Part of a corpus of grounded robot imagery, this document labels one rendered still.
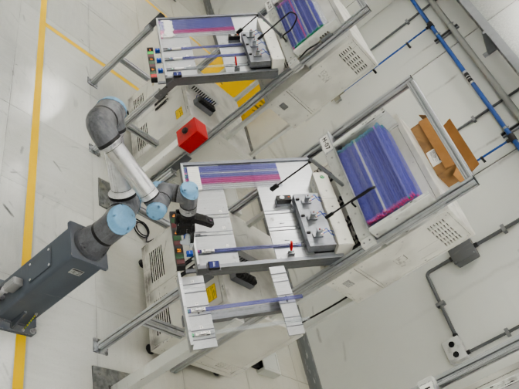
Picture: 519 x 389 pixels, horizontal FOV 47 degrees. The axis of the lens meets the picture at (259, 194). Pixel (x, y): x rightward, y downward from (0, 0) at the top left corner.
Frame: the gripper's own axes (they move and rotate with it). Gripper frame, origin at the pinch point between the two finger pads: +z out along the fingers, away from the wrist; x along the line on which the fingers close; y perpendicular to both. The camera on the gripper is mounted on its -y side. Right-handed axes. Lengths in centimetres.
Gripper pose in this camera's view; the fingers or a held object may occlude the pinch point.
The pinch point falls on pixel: (190, 240)
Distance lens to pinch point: 272.8
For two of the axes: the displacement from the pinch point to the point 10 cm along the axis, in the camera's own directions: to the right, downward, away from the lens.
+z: -1.3, 6.9, 7.2
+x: 2.0, 7.2, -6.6
